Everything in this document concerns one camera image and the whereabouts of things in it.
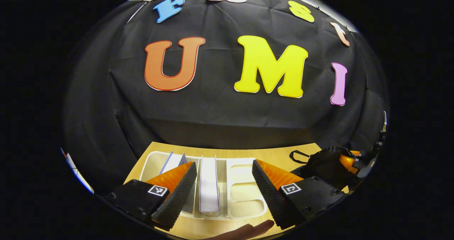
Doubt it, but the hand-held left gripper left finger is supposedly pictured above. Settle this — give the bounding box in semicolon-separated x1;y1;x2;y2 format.
103;161;198;231

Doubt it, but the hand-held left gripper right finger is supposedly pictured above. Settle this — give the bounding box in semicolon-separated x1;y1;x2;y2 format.
252;159;346;230

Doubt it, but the blue schoolbag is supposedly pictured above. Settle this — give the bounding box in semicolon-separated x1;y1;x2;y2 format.
289;146;359;194

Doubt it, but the white plastic bookshelf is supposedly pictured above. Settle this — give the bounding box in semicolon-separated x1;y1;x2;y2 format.
139;151;268;220

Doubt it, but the white book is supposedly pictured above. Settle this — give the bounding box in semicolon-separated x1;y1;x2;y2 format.
199;156;220;213

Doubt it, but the blue-grey book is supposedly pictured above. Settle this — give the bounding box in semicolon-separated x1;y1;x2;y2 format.
160;151;198;214

